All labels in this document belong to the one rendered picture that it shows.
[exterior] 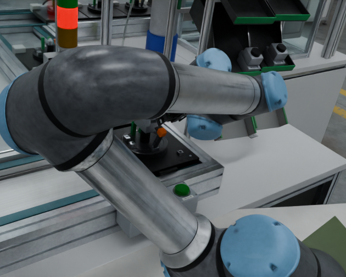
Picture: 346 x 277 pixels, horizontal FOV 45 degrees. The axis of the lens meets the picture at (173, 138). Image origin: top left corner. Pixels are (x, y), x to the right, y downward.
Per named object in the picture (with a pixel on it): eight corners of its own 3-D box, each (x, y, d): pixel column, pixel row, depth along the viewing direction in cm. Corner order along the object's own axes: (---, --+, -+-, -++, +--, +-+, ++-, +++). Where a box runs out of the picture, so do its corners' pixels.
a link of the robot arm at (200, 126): (222, 121, 82) (222, 72, 86) (178, 133, 89) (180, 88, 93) (243, 134, 87) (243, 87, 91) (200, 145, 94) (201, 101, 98)
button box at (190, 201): (196, 212, 113) (200, 194, 110) (129, 239, 102) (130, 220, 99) (181, 197, 118) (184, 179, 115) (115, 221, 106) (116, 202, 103)
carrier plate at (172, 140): (198, 163, 125) (199, 157, 124) (128, 184, 112) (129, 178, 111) (155, 125, 141) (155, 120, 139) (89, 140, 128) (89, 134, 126)
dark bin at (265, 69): (291, 71, 134) (304, 54, 128) (258, 73, 129) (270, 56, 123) (255, 10, 147) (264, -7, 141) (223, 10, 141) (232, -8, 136)
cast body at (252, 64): (256, 75, 125) (267, 59, 120) (244, 76, 124) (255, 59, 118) (245, 54, 129) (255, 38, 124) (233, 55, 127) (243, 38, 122)
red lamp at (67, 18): (81, 28, 105) (81, 8, 102) (61, 29, 102) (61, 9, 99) (72, 22, 108) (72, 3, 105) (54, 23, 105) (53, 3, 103)
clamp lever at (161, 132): (158, 148, 120) (167, 132, 115) (152, 150, 119) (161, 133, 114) (153, 138, 122) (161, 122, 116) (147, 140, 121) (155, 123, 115)
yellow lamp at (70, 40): (81, 47, 107) (81, 28, 105) (62, 49, 105) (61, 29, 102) (72, 40, 111) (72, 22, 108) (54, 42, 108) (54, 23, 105)
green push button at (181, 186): (191, 195, 111) (192, 190, 110) (179, 200, 109) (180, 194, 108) (182, 187, 113) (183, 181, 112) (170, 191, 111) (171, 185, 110)
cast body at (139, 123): (158, 131, 121) (161, 109, 117) (145, 133, 118) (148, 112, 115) (143, 117, 126) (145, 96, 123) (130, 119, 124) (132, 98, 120)
